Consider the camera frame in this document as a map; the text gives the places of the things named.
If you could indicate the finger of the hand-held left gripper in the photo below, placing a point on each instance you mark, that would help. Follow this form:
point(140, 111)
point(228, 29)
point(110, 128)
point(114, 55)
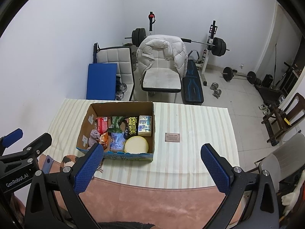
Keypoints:
point(35, 145)
point(13, 136)

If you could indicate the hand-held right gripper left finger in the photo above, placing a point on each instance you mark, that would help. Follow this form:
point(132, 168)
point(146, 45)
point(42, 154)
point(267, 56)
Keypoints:
point(89, 169)

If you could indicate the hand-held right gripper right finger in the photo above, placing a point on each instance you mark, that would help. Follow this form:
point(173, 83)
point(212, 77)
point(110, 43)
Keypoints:
point(215, 169)

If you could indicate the grey fabric bundle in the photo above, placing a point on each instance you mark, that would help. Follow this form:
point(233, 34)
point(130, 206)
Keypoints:
point(94, 137)

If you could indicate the orange snack packet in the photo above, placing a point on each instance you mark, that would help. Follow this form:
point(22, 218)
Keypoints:
point(104, 139)

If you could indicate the clear blue packet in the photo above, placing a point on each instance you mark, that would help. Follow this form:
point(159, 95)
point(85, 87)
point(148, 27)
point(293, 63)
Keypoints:
point(117, 142)

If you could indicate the cardboard box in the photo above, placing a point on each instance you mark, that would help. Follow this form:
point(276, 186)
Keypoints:
point(91, 124)

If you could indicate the red packet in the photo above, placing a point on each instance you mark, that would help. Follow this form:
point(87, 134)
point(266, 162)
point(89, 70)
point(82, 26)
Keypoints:
point(102, 124)

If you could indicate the round yellow sponge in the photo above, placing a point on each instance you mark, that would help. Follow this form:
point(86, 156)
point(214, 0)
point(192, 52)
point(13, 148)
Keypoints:
point(135, 144)

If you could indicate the green packet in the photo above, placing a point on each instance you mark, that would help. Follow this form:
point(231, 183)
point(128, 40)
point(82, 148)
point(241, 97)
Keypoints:
point(116, 121)

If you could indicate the black yellow wipes packet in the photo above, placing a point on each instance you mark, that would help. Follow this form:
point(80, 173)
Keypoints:
point(133, 125)

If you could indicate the white blue tissue pack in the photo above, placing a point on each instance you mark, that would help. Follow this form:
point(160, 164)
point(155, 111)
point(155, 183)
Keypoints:
point(144, 125)

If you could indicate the person's left forearm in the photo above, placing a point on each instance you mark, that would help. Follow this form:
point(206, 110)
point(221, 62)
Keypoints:
point(18, 207)

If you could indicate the blue smartphone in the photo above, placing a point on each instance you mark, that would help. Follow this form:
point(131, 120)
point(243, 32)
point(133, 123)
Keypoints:
point(48, 163)

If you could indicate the person's dark fleece clothing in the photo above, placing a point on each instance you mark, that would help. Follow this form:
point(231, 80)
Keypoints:
point(126, 226)

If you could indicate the grey folding chair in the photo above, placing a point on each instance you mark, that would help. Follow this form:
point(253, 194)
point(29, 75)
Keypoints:
point(286, 152)

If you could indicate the chrome dumbbell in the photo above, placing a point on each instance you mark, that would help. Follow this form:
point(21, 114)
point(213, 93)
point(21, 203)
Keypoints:
point(218, 93)
point(214, 85)

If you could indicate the white shoes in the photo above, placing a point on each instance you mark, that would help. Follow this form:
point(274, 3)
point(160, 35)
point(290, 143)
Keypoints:
point(265, 108)

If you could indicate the white plush toy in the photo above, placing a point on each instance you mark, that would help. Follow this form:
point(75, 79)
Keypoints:
point(289, 199)

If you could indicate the black blue weight bench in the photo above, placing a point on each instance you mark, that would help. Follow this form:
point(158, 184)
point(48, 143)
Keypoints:
point(193, 88)

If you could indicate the chrome weights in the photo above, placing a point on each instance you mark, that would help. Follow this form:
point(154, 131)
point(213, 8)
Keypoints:
point(120, 89)

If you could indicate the blue folded mat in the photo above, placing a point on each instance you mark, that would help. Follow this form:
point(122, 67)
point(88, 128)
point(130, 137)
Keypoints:
point(101, 81)

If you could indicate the short barbell with black plates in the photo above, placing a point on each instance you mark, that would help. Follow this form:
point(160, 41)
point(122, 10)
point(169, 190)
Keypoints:
point(227, 72)

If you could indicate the black weight plates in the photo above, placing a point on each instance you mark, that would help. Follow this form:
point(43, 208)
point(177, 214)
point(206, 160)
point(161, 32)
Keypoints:
point(257, 81)

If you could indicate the dark wooden chair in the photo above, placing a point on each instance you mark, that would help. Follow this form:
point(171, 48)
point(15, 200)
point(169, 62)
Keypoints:
point(295, 107)

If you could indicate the black box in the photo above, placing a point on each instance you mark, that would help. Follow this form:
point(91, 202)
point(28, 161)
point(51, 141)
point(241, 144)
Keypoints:
point(266, 81)

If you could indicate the white padded chair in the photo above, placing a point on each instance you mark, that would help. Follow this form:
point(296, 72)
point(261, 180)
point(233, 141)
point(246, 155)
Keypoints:
point(162, 80)

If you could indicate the white barbell rack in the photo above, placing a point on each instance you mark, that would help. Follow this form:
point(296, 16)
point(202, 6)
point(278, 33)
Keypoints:
point(206, 62)

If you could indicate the white quilted chair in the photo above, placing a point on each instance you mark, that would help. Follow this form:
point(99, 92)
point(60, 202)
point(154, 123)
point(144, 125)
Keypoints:
point(114, 54)

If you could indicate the black pole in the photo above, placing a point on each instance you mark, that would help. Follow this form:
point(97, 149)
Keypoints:
point(275, 64)

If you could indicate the white puffer jacket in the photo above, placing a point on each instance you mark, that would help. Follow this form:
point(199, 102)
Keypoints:
point(159, 45)

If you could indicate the long barbell with black plates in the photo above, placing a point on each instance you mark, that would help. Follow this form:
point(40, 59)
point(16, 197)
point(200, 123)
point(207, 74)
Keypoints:
point(138, 37)

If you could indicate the black exercise frame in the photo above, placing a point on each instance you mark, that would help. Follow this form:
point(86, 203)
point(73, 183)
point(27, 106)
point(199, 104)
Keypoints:
point(287, 76)

